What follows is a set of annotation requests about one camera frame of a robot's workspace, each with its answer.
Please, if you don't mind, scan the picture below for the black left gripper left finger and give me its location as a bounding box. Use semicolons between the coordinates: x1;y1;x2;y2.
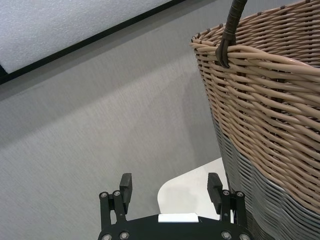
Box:
98;172;135;226

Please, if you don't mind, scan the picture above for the beige grey wicker clothes basket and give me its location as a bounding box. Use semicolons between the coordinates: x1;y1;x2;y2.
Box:
191;0;320;240

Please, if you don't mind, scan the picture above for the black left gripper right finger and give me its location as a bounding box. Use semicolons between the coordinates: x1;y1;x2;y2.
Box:
207;172;248;226

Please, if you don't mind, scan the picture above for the white rounded small table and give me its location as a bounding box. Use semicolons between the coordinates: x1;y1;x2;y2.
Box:
157;157;232;221

